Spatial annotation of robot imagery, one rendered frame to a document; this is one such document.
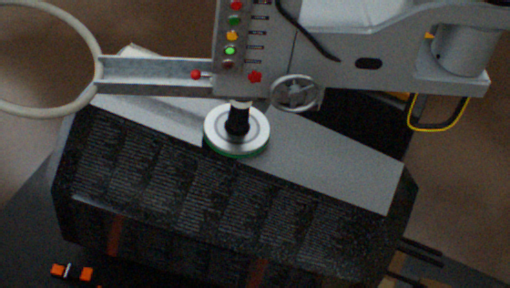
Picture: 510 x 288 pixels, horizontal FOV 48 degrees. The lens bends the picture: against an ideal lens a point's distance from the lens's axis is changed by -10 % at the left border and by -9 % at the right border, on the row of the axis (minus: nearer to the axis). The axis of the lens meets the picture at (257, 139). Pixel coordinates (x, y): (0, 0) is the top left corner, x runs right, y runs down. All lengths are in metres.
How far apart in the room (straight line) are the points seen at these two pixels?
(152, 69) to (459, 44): 0.93
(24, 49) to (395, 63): 2.54
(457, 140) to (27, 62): 2.57
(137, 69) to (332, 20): 0.62
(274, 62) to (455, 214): 1.81
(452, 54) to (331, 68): 0.38
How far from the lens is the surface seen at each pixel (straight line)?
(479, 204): 3.37
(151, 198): 2.10
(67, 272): 2.72
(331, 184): 2.01
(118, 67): 1.91
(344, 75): 1.76
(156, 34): 3.78
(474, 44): 1.81
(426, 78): 1.85
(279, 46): 1.65
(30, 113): 1.69
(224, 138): 1.99
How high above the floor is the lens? 2.43
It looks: 49 degrees down
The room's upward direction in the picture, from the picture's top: 11 degrees clockwise
